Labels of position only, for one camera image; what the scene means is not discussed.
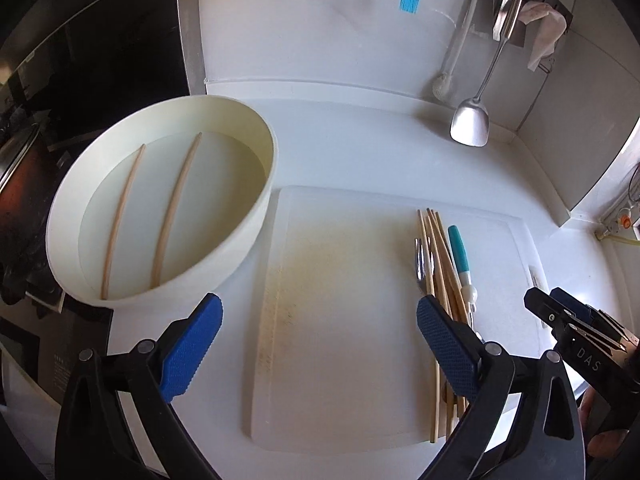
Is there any long wooden chopstick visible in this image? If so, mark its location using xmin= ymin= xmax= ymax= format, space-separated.
xmin=151 ymin=132 xmax=203 ymax=291
xmin=101 ymin=144 xmax=147 ymax=299

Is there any wall power socket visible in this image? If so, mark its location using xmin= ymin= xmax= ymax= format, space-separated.
xmin=595 ymin=160 xmax=640 ymax=247

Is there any black cooktop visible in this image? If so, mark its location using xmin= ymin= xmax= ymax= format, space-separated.
xmin=0 ymin=280 xmax=116 ymax=411

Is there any person's right hand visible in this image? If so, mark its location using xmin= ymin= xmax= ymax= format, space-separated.
xmin=577 ymin=391 xmax=632 ymax=461

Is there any metal fork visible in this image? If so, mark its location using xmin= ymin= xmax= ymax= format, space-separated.
xmin=414 ymin=237 xmax=436 ymax=297

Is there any metal spatula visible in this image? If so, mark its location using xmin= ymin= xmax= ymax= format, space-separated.
xmin=450 ymin=0 xmax=526 ymax=148

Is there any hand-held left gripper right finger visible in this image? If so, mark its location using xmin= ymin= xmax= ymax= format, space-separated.
xmin=416 ymin=295 xmax=586 ymax=480

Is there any white plastic cutting board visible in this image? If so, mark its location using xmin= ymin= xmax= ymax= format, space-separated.
xmin=241 ymin=185 xmax=551 ymax=443

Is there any white bottle brush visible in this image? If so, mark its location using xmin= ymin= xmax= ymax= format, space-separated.
xmin=431 ymin=0 xmax=483 ymax=98

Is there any teal handled white utensil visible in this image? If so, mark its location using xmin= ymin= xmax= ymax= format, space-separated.
xmin=447 ymin=225 xmax=478 ymax=321

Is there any beige hanging cloth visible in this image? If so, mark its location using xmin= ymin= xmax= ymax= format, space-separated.
xmin=517 ymin=1 xmax=568 ymax=73

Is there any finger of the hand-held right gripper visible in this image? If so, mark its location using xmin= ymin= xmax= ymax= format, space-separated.
xmin=550 ymin=287 xmax=608 ymax=328
xmin=523 ymin=287 xmax=576 ymax=339

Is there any hanging metal utensil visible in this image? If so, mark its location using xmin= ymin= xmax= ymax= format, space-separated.
xmin=491 ymin=0 xmax=512 ymax=42

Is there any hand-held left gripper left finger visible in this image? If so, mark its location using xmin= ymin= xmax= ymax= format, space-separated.
xmin=56 ymin=292 xmax=224 ymax=480

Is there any black glossy wall panel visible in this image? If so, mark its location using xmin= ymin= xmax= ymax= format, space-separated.
xmin=0 ymin=0 xmax=193 ymax=126

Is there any white round basin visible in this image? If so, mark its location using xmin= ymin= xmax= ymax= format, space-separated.
xmin=45 ymin=94 xmax=279 ymax=311

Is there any bundle of wooden chopsticks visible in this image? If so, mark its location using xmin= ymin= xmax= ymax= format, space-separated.
xmin=417 ymin=207 xmax=476 ymax=444

